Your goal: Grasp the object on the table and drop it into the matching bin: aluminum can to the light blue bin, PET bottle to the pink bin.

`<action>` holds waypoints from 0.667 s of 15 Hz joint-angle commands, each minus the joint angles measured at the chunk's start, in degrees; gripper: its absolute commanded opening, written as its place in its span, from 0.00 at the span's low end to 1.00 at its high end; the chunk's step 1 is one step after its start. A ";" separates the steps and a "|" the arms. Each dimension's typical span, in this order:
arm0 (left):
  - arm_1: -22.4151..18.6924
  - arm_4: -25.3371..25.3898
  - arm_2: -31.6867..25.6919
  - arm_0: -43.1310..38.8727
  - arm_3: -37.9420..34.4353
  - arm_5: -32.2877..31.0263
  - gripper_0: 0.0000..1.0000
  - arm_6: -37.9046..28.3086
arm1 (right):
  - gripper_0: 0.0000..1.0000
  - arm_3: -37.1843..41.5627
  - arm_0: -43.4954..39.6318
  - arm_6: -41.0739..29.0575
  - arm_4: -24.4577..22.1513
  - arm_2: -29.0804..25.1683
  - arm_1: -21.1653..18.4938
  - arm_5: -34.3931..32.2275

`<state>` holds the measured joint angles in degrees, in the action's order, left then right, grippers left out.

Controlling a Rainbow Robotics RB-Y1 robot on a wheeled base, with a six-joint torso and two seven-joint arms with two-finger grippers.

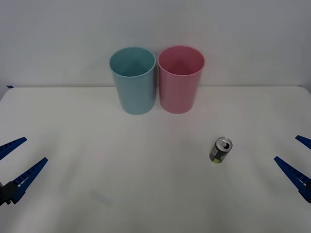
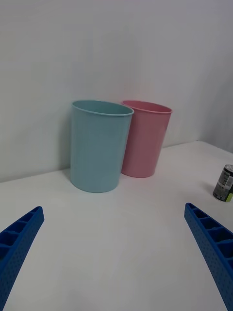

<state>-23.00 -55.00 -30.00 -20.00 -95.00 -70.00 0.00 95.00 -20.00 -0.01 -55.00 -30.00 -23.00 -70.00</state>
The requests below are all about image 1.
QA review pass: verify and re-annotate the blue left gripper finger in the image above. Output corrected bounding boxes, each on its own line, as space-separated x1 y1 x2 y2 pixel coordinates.
0 137 28 161
4 157 49 205

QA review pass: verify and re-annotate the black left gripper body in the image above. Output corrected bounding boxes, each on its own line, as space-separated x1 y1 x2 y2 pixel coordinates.
0 183 12 207

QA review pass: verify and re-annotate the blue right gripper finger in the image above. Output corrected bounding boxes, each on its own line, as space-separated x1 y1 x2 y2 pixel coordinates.
294 135 311 147
274 156 311 204

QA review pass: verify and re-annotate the black drink can green print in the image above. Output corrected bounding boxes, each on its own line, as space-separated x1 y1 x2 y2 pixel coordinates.
209 136 234 165

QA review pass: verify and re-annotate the pale blue plastic bin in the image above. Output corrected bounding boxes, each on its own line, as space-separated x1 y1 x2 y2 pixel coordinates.
109 47 156 115

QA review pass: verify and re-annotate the pink plastic bin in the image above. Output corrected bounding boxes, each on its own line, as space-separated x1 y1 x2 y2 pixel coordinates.
157 45 206 114

